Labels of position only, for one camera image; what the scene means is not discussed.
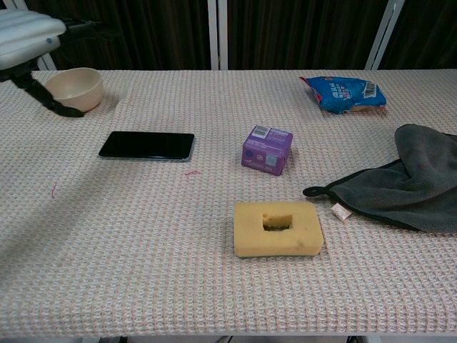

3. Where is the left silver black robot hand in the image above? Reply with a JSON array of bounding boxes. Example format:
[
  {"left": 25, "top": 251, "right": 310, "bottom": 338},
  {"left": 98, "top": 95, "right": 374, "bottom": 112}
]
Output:
[{"left": 0, "top": 9, "right": 104, "bottom": 119}]

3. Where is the blue smartphone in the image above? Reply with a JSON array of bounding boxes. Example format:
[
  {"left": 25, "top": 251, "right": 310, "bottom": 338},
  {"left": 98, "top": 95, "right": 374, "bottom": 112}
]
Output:
[{"left": 98, "top": 131, "right": 196, "bottom": 164}]

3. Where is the beige bowl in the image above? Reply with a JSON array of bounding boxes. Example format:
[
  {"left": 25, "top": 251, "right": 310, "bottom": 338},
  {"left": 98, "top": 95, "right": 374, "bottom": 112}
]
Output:
[{"left": 44, "top": 67, "right": 104, "bottom": 113}]

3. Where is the dark brown curtain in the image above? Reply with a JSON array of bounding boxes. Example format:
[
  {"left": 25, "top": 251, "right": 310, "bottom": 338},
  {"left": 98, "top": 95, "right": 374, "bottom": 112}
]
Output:
[{"left": 0, "top": 0, "right": 457, "bottom": 71}]

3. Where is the waffle weave tablecloth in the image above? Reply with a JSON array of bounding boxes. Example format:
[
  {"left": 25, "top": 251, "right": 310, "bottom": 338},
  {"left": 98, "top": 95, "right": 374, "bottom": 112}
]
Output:
[{"left": 0, "top": 69, "right": 457, "bottom": 338}]

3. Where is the purple carton box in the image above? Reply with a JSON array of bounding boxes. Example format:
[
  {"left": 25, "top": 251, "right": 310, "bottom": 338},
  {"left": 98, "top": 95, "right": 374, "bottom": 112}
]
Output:
[{"left": 241, "top": 124, "right": 294, "bottom": 177}]

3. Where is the yellow sponge with hole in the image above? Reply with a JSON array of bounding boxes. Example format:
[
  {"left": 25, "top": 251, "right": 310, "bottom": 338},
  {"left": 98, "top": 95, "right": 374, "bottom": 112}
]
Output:
[{"left": 233, "top": 201, "right": 325, "bottom": 258}]

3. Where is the blue snack bag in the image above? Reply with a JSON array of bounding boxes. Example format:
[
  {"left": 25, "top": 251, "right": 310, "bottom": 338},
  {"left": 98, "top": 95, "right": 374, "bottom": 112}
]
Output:
[{"left": 299, "top": 76, "right": 388, "bottom": 116}]

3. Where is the dark grey towel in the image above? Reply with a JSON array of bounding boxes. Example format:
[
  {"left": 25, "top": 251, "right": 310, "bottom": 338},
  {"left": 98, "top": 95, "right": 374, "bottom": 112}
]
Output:
[{"left": 302, "top": 124, "right": 457, "bottom": 233}]

